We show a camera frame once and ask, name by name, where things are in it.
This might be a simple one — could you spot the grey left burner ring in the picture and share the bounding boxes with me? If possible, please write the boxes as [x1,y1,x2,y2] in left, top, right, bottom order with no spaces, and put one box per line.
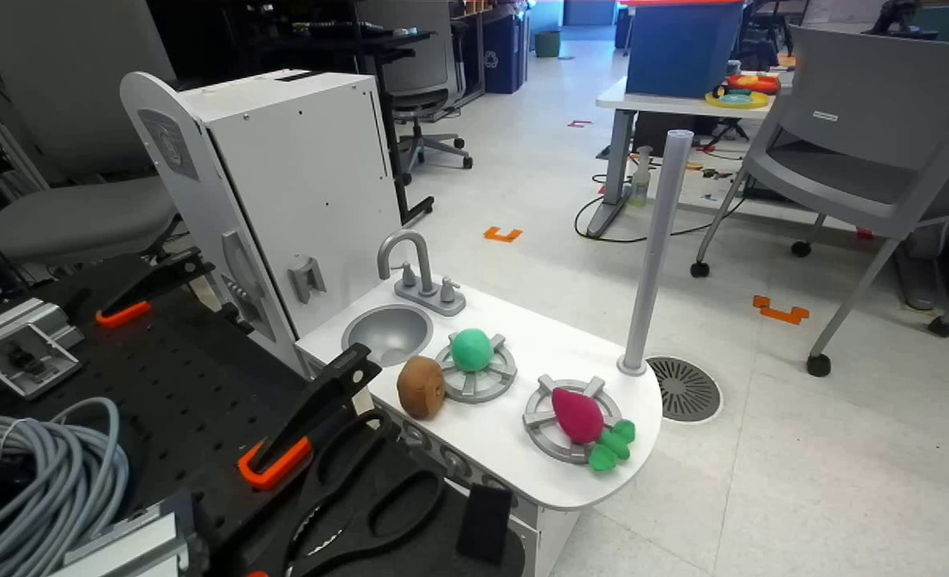
[432,331,520,407]

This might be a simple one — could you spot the grey folding chair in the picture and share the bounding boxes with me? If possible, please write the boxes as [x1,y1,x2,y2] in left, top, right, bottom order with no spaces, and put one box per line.
[688,26,949,378]

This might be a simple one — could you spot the grey vertical pole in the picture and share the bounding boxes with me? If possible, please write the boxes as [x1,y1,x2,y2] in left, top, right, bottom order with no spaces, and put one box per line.
[614,130,693,374]

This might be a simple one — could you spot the orange floor tape marker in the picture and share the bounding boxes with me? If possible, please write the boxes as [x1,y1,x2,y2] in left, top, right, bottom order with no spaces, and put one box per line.
[754,296,806,329]

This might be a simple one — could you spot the blue storage bin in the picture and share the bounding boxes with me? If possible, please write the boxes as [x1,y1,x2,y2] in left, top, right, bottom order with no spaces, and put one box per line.
[624,0,744,97]

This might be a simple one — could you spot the aluminium extrusion bracket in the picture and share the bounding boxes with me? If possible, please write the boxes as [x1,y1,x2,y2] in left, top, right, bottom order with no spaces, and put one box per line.
[0,300,83,402]

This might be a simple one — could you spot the grey right burner ring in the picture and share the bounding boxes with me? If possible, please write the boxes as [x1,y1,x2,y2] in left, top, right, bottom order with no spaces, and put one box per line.
[520,371,612,465]

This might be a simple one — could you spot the grey coiled cable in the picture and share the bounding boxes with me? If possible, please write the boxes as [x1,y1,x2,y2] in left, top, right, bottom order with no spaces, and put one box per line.
[0,396,133,577]

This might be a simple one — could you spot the grey office chair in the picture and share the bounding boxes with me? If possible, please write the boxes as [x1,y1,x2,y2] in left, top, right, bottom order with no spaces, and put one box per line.
[0,0,175,267]

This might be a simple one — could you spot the white side table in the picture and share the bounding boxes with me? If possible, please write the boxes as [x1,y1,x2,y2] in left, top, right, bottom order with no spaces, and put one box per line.
[583,71,820,244]

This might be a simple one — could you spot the green toy ball vegetable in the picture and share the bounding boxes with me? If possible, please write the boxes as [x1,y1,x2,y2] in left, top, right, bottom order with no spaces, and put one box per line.
[449,329,493,374]

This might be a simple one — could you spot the brown toy potato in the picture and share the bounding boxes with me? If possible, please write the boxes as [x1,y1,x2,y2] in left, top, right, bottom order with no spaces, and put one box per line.
[396,357,446,420]

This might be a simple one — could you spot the grey burner ring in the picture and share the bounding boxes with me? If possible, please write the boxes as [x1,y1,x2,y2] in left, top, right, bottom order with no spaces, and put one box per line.
[432,331,520,407]
[520,371,612,465]

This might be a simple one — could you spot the grey toy faucet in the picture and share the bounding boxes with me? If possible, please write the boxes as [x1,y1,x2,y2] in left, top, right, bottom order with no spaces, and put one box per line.
[376,231,463,317]

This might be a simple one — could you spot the pink toy radish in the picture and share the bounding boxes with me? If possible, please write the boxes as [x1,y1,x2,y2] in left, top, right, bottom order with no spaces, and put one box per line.
[551,387,637,474]

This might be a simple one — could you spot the round floor drain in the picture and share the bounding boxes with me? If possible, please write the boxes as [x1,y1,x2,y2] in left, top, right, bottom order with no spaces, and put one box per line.
[649,357,722,423]

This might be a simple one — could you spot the grey toy sink bowl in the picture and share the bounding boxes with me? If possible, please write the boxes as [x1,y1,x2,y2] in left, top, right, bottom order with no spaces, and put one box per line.
[339,305,432,367]

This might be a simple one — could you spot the black office swivel chair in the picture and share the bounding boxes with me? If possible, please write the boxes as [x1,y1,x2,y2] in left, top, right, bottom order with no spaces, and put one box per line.
[357,0,473,180]

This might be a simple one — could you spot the black clamp orange handle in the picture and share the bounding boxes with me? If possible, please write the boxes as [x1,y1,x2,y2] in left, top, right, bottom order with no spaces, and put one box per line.
[236,345,381,490]

